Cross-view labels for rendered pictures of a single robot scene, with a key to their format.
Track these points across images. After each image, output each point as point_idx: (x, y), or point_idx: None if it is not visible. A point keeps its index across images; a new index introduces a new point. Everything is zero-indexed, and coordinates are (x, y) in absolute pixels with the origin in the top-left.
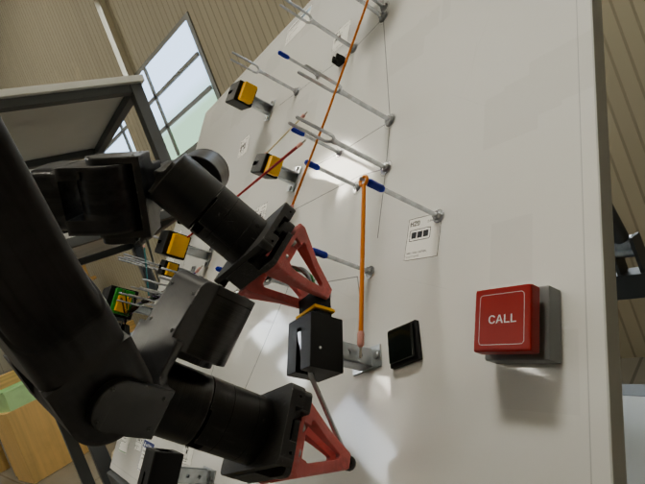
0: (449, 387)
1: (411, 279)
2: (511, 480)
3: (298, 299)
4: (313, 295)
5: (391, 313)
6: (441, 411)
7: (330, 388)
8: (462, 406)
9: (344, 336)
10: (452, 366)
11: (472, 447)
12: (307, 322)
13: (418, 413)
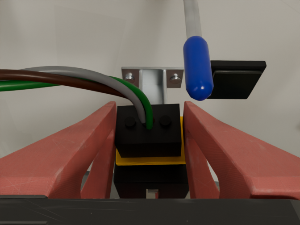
0: (265, 111)
1: (288, 3)
2: (279, 143)
3: (113, 144)
4: (175, 147)
5: (217, 38)
6: (247, 120)
7: (70, 88)
8: (269, 120)
9: (90, 39)
10: (280, 101)
11: (262, 134)
12: (180, 188)
13: (218, 118)
